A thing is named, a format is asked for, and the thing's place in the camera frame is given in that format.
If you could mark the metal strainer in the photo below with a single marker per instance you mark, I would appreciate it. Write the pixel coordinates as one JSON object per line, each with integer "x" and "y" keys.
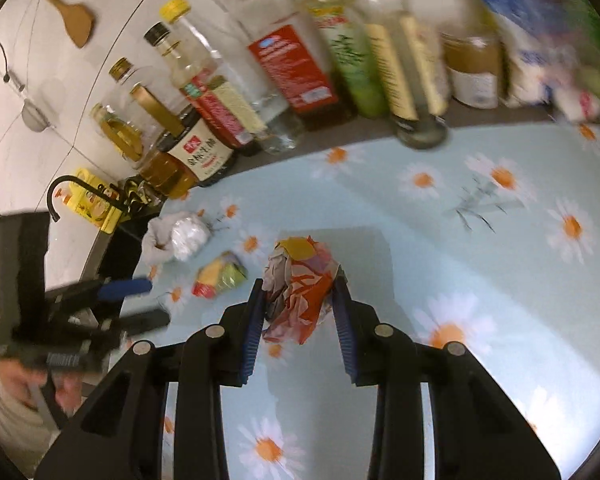
{"x": 32, "y": 116}

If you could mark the red label clear bottle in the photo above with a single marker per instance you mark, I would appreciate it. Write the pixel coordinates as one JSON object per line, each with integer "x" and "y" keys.
{"x": 284, "y": 42}

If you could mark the sesame oil bottle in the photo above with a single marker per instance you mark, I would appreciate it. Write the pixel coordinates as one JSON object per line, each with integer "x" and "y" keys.
{"x": 409, "y": 62}

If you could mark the white knitted cloth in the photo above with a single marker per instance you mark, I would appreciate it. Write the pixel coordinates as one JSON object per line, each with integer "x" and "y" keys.
{"x": 157, "y": 247}

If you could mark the floral blue table mat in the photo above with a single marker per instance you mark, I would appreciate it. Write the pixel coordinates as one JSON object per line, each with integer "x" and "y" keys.
{"x": 492, "y": 240}

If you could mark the black kitchen sink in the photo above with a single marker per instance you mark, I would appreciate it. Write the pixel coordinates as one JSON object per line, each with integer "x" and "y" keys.
{"x": 116, "y": 255}

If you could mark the red white wrapper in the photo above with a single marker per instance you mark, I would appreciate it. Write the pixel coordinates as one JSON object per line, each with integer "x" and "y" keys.
{"x": 297, "y": 281}

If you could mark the yellow box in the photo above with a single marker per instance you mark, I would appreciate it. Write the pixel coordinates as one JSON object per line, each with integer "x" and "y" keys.
{"x": 89, "y": 206}

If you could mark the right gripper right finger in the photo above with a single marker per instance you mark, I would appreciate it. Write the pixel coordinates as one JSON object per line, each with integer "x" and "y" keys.
{"x": 378, "y": 354}

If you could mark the white plastic bag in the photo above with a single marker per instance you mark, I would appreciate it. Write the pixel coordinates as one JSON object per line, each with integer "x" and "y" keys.
{"x": 552, "y": 54}

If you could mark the white plastic ball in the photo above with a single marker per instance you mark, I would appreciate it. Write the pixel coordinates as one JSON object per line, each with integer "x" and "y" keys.
{"x": 188, "y": 235}

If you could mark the large soy sauce jug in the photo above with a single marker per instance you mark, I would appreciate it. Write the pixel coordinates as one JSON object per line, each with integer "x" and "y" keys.
{"x": 194, "y": 145}

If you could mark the small brown jar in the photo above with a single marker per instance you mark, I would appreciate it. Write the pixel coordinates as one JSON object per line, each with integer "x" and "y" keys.
{"x": 472, "y": 55}

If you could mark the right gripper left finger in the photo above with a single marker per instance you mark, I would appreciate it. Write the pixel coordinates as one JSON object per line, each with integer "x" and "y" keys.
{"x": 220, "y": 355}

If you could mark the green label bottle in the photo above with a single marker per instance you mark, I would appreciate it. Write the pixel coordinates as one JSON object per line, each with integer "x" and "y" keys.
{"x": 347, "y": 43}

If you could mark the yellow green snack packet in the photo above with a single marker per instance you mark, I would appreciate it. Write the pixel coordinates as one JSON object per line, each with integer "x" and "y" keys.
{"x": 221, "y": 274}

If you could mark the left hand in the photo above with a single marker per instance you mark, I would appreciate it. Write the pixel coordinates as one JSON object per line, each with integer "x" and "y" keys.
{"x": 18, "y": 381}

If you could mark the wooden spatula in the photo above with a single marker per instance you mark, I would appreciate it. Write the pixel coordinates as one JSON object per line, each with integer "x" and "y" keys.
{"x": 78, "y": 21}

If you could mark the white vinegar bottle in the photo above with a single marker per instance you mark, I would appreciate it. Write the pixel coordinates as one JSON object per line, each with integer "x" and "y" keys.
{"x": 283, "y": 128}

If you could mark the large cooking oil jug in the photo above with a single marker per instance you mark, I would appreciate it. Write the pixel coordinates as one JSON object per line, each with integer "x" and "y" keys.
{"x": 144, "y": 116}

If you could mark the red label sauce bottle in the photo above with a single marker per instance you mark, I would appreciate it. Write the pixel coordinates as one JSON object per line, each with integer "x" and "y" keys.
{"x": 201, "y": 80}

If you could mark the left forearm beige sleeve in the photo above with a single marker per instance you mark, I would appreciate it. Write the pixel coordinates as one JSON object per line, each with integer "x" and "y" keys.
{"x": 23, "y": 435}

